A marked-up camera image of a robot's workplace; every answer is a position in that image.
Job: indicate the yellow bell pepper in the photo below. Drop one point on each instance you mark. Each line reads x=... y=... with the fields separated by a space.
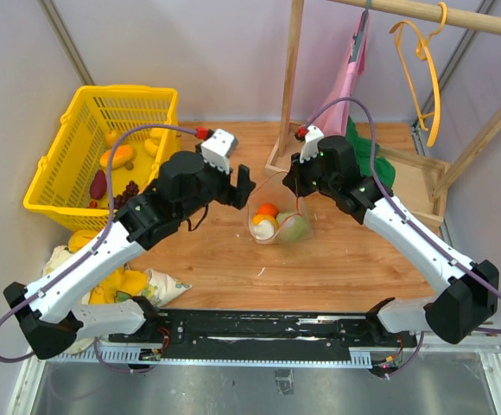
x=257 y=219

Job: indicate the purple grapes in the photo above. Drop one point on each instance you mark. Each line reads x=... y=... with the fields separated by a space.
x=118 y=201

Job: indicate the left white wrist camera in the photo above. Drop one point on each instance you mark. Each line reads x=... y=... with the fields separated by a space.
x=216 y=147

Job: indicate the wooden clothes rack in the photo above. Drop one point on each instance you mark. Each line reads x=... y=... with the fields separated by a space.
x=418 y=175

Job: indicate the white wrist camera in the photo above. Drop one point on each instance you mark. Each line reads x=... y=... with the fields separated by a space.
x=216 y=147
x=309 y=136

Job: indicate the yellow bananas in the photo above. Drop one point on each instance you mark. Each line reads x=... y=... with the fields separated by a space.
x=152 y=143

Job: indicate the green cloth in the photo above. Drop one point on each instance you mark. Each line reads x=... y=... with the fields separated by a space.
x=362 y=151

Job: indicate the purple sweet potato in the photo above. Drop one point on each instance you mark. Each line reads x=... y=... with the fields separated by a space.
x=98 y=186

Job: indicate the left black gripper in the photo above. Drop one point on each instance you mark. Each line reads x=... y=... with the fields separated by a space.
x=237 y=195

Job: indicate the yellow lemon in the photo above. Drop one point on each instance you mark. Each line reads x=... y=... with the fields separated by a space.
x=111 y=137

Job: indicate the orange fruit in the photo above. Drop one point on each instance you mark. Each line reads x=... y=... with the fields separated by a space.
x=268 y=209

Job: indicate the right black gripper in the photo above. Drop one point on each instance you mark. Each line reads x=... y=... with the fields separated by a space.
x=294 y=178

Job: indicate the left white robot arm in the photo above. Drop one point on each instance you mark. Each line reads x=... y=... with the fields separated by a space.
x=49 y=311

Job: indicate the yellow patterned cloth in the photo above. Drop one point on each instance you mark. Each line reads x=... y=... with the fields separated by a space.
x=159 y=288

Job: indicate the white garlic toy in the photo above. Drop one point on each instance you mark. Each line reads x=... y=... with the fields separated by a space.
x=265 y=230

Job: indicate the green cabbage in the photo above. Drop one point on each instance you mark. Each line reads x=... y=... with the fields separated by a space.
x=292 y=226

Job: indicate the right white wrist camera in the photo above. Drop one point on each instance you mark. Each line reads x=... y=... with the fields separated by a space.
x=309 y=136

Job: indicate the sliced mango toy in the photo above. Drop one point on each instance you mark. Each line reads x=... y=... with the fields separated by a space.
x=80 y=239

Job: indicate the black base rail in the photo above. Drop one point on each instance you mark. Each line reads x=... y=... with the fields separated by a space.
x=264 y=337

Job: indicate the yellow plastic basket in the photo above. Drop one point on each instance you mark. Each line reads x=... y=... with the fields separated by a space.
x=60 y=187

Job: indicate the clear zip bag orange zipper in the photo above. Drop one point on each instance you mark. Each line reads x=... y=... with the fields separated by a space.
x=273 y=191

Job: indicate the grey clothes hanger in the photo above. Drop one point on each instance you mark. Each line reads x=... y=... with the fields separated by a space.
x=359 y=36

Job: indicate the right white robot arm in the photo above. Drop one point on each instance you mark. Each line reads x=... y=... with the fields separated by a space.
x=463 y=289

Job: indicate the orange mango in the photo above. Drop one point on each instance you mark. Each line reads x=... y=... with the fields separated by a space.
x=118 y=158

